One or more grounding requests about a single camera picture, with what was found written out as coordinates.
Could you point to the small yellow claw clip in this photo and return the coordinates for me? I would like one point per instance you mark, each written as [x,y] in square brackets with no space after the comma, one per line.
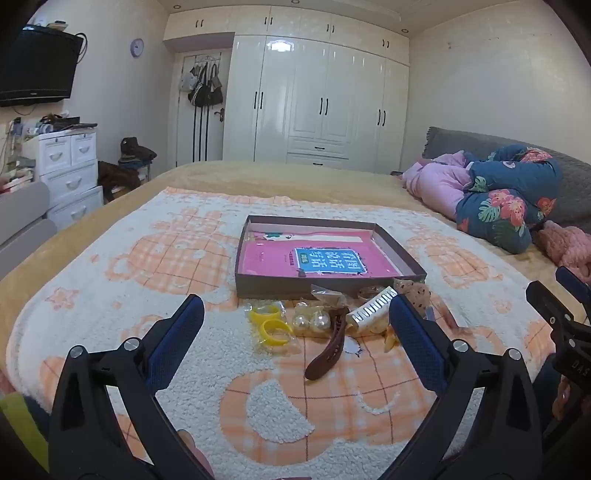
[392,339]

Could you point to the pink quilt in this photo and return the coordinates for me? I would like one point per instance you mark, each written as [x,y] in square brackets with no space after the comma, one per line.
[438,184]

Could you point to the bed with tan bedspread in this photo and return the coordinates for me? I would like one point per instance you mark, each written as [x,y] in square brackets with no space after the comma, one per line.
[207,175]

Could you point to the white drawer cabinet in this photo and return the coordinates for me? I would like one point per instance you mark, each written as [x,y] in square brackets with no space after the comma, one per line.
[69,180]

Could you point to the orange and white printed blanket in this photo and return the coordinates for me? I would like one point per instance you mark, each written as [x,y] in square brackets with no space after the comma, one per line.
[323,415]

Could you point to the small clear plastic bag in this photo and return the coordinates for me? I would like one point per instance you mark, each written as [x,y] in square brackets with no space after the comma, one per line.
[330,295]

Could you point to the white door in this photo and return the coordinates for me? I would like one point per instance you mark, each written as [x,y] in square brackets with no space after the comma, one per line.
[187,134]

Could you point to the cluttered shelf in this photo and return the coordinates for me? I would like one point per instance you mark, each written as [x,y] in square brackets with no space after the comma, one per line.
[16,166]

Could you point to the black and grey hanging bag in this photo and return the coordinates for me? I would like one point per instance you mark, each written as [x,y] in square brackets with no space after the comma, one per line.
[216,92]

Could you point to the grey headboard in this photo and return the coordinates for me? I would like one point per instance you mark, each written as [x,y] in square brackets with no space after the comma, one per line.
[452,143]

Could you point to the brown shallow cardboard box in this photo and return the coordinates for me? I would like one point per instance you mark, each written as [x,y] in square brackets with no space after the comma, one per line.
[323,288]

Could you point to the dark brown clothes pile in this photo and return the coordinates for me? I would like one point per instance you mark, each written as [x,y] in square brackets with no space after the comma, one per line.
[117,180]

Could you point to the person's left hand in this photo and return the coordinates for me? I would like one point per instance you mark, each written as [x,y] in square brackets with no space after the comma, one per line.
[196,454]

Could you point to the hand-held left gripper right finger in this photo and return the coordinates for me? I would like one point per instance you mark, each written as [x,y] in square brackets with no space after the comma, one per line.
[415,341]

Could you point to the blue floral duvet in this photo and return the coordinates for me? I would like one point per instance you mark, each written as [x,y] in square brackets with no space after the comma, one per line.
[503,207]

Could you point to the cream claw hair clip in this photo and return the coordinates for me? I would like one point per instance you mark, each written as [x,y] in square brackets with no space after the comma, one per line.
[369,314]

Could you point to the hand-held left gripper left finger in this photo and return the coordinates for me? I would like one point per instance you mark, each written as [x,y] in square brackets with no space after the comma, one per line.
[178,337]

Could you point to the pearl hair accessory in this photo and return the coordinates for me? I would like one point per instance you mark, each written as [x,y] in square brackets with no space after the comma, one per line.
[318,321]

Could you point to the white wardrobe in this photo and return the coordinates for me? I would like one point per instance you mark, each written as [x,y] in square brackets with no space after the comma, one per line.
[323,92]

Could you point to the person's right hand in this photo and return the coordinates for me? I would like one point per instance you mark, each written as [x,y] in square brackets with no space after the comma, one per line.
[567,399]

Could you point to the black wall television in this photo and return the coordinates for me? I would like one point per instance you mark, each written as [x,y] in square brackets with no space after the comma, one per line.
[32,64]

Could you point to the dark red hair clip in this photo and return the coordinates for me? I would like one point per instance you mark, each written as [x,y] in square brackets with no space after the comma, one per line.
[323,364]

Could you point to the round wall clock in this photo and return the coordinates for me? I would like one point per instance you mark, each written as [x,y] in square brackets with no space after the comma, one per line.
[137,47]

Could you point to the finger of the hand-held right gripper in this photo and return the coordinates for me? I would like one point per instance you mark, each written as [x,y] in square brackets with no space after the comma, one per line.
[542,300]
[572,279]

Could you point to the grey padded bench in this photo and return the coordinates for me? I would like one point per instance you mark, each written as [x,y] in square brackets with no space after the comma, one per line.
[23,207]

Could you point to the black device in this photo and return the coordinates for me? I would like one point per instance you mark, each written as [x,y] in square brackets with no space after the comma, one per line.
[69,124]

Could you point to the green cloth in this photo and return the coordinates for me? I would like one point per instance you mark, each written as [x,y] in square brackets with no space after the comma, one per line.
[18,420]

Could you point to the pink plush cloth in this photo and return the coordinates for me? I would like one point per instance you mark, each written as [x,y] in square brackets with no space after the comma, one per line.
[565,244]

